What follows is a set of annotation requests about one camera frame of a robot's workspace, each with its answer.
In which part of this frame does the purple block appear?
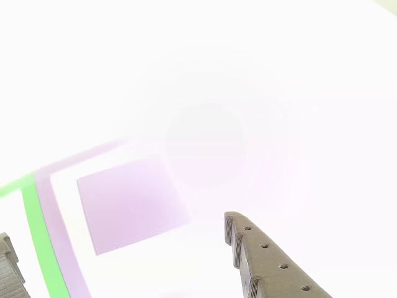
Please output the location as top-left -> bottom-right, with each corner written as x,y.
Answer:
76,160 -> 195,257

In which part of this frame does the green square frame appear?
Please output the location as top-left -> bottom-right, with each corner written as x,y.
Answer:
0,173 -> 71,298

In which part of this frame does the purple square frame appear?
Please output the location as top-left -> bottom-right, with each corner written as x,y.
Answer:
34,138 -> 174,298

